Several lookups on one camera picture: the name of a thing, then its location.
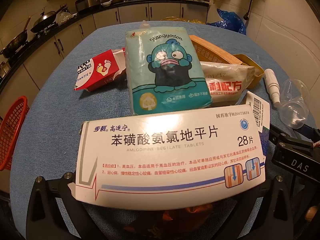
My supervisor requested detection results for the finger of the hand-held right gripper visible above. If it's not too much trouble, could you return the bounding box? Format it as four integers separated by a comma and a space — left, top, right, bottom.
269, 124, 298, 147
299, 122, 320, 142

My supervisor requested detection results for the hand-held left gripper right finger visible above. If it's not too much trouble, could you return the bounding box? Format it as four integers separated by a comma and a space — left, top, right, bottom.
237, 175, 304, 240

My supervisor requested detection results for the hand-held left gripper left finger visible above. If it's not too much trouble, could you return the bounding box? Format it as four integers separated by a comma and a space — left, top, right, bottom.
25, 173, 100, 240

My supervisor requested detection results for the clear plastic cup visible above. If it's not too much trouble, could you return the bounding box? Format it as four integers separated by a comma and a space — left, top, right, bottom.
279, 78, 313, 128

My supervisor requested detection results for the white spray bottle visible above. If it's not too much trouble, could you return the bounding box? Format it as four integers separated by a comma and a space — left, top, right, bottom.
264, 68, 282, 106

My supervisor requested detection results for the yellow square lid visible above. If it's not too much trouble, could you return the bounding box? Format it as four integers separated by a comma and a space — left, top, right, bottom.
233, 54, 265, 88

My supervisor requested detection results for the red plastic basket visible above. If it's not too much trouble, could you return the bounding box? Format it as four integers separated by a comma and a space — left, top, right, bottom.
0, 95, 28, 171

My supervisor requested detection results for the white wrapper with red print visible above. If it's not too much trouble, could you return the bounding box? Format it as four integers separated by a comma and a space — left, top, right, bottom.
200, 61, 256, 103

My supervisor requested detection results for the red orange wrapper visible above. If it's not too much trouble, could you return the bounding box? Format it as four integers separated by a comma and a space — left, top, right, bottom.
157, 204, 215, 240

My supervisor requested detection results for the white medicine box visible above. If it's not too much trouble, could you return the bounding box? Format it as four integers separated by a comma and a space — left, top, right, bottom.
69, 91, 271, 204

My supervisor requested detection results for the tan cardboard box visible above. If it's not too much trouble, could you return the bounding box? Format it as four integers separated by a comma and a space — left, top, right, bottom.
189, 35, 243, 66

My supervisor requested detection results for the red and white carton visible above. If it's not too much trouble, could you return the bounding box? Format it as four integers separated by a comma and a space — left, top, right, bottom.
73, 49, 127, 92

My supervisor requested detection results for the teal tissue packet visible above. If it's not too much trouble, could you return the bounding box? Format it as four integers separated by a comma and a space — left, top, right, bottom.
124, 26, 213, 116

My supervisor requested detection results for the blue plastic bag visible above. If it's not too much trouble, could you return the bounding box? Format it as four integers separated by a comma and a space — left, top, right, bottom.
207, 8, 247, 36

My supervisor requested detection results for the yellow plastic bag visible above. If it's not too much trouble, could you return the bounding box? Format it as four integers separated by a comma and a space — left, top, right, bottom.
160, 16, 201, 25

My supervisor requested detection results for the clear plastic bag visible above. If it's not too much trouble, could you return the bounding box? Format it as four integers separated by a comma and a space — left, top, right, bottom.
55, 11, 75, 26

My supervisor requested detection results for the row of grey cabinet doors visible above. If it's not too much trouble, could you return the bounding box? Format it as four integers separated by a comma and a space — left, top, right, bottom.
0, 2, 210, 101

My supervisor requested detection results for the dark cooking pot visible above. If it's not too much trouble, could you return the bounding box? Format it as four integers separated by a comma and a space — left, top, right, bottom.
75, 0, 101, 12

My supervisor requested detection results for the black power cable with plug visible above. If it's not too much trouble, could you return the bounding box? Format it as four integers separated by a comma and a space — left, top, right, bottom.
243, 0, 256, 21

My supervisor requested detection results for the wok with wooden handle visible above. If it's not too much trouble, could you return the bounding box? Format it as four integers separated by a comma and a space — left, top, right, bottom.
0, 17, 32, 58

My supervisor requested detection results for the wok with black handle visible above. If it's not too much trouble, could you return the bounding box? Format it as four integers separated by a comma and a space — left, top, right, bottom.
31, 4, 68, 33

